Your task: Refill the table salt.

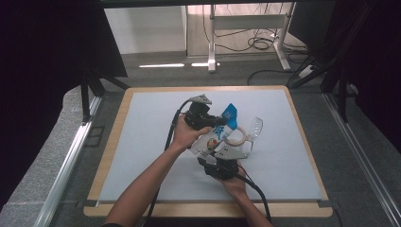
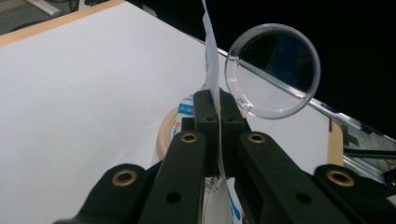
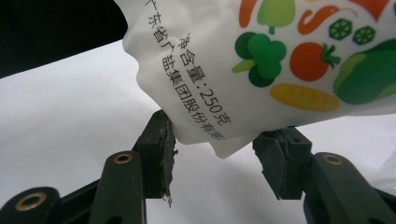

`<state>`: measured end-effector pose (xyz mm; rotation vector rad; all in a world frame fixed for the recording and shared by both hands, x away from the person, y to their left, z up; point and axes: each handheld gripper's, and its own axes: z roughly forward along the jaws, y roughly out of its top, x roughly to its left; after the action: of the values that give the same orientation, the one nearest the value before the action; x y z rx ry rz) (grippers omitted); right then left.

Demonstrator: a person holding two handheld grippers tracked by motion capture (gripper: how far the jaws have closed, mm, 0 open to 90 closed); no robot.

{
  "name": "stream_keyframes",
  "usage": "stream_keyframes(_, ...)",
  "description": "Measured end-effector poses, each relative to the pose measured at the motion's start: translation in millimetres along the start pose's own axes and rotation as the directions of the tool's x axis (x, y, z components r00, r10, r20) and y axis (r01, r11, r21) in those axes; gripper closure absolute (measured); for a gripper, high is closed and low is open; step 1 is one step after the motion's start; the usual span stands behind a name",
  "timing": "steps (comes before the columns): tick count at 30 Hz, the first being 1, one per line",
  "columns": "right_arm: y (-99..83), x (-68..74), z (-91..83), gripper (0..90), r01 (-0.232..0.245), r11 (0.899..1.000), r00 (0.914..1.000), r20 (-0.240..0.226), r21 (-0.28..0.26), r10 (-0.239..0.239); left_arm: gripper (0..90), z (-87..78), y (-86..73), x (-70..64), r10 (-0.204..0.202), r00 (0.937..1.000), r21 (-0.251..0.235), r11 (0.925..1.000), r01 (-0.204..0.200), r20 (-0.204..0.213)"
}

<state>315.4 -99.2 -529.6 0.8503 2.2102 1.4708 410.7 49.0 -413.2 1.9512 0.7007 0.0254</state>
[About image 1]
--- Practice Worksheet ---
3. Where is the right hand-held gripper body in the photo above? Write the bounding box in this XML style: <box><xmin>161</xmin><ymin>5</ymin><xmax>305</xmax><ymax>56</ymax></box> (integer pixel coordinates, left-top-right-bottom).
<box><xmin>197</xmin><ymin>145</ymin><xmax>249</xmax><ymax>182</ymax></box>

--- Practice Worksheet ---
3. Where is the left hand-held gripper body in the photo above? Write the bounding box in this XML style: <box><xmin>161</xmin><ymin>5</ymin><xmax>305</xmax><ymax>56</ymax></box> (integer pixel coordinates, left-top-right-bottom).
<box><xmin>183</xmin><ymin>93</ymin><xmax>219</xmax><ymax>131</ymax></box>

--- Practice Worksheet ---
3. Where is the white printed stand-up pouch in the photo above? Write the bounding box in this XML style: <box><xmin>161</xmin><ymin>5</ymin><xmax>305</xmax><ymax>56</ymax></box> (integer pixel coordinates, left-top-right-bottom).
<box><xmin>188</xmin><ymin>102</ymin><xmax>239</xmax><ymax>157</ymax></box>

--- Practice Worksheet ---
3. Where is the clear plastic cup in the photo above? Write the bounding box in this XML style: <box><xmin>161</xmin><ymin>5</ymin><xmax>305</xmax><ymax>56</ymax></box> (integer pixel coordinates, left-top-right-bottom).
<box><xmin>224</xmin><ymin>116</ymin><xmax>265</xmax><ymax>159</ymax></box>

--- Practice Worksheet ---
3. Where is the person's left hand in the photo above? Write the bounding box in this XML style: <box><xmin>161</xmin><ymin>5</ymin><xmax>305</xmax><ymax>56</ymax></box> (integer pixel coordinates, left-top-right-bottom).
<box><xmin>171</xmin><ymin>113</ymin><xmax>213</xmax><ymax>151</ymax></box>

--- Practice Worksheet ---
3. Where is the person's right hand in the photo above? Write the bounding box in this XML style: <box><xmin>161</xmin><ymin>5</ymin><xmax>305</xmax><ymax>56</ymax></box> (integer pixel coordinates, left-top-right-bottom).
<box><xmin>217</xmin><ymin>168</ymin><xmax>249</xmax><ymax>199</ymax></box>

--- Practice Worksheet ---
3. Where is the white table mat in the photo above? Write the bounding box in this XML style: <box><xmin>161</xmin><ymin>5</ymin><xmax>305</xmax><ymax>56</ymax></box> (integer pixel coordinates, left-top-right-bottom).
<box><xmin>97</xmin><ymin>89</ymin><xmax>325</xmax><ymax>202</ymax></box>

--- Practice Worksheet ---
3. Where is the white power strip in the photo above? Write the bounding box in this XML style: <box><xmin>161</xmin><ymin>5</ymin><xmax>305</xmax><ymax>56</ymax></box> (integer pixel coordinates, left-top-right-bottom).
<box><xmin>297</xmin><ymin>63</ymin><xmax>315</xmax><ymax>79</ymax></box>

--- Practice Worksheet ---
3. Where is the black metal stand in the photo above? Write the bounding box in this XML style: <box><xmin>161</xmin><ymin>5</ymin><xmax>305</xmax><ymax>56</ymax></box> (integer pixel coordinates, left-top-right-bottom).
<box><xmin>287</xmin><ymin>3</ymin><xmax>375</xmax><ymax>125</ymax></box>
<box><xmin>79</xmin><ymin>66</ymin><xmax>131</xmax><ymax>125</ymax></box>

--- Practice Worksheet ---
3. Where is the dark curtain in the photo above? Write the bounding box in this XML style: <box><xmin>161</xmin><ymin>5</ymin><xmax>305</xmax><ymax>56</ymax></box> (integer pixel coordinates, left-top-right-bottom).
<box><xmin>0</xmin><ymin>0</ymin><xmax>129</xmax><ymax>210</ymax></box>
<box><xmin>333</xmin><ymin>0</ymin><xmax>401</xmax><ymax>153</ymax></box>

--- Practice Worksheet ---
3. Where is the left hand-held gripper cable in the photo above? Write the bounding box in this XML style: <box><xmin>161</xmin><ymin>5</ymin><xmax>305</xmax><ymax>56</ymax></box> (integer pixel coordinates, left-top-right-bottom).
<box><xmin>143</xmin><ymin>98</ymin><xmax>194</xmax><ymax>227</ymax></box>

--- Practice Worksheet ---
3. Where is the hand-held gripper cable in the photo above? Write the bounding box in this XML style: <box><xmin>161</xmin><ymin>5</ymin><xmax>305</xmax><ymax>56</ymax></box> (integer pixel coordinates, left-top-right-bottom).
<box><xmin>143</xmin><ymin>98</ymin><xmax>194</xmax><ymax>227</ymax></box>
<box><xmin>235</xmin><ymin>172</ymin><xmax>272</xmax><ymax>223</ymax></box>

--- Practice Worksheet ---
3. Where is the right hand-held gripper cable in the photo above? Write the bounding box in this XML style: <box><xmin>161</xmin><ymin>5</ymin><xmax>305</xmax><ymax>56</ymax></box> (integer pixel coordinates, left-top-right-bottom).
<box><xmin>235</xmin><ymin>172</ymin><xmax>272</xmax><ymax>223</ymax></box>

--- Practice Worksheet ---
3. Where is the coiled black floor cable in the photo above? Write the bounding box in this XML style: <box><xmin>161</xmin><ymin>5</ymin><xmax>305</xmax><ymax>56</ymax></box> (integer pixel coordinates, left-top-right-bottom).
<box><xmin>217</xmin><ymin>29</ymin><xmax>279</xmax><ymax>53</ymax></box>

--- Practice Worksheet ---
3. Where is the white desk frame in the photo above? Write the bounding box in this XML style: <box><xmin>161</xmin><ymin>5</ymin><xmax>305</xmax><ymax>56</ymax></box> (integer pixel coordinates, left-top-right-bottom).
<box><xmin>207</xmin><ymin>2</ymin><xmax>293</xmax><ymax>74</ymax></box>

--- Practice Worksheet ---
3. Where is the aluminium rail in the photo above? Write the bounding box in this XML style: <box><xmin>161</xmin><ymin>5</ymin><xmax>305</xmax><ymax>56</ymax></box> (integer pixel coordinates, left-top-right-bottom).
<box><xmin>323</xmin><ymin>92</ymin><xmax>401</xmax><ymax>227</ymax></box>
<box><xmin>32</xmin><ymin>95</ymin><xmax>102</xmax><ymax>227</ymax></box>

